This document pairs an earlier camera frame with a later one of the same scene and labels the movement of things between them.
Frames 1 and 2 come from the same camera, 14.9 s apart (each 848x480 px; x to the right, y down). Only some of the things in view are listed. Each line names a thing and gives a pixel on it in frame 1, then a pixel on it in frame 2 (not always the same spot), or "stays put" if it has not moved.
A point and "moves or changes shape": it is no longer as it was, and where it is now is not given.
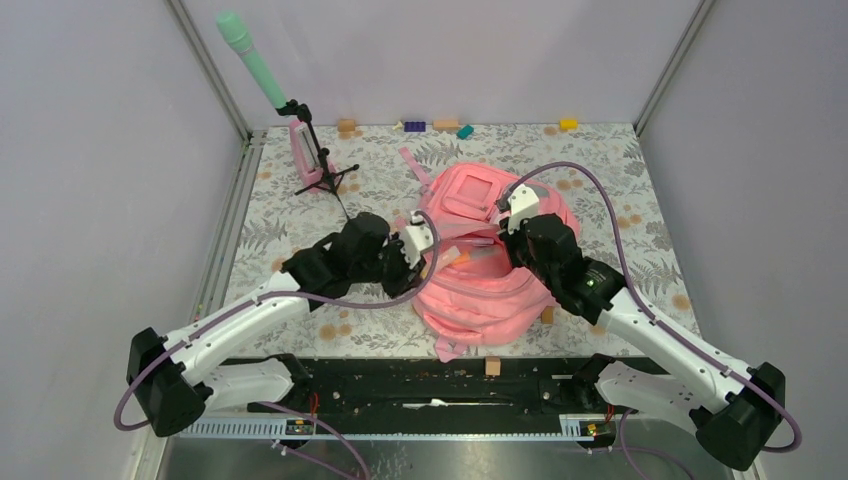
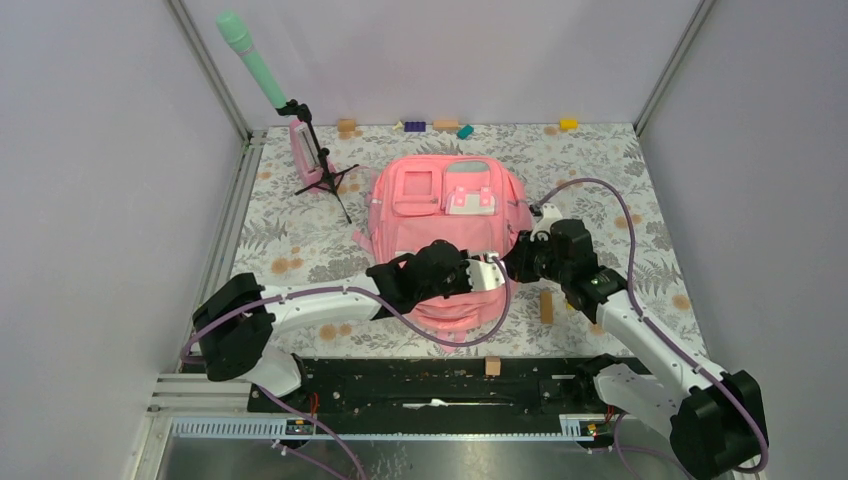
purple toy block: x=415 y=126 stays put
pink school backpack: x=475 y=292 moves or changes shape
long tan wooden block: x=446 y=124 stays put
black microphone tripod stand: x=332 y=179 stays put
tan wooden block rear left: x=346 y=125 stays put
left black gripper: x=407 y=278 to x=464 y=287
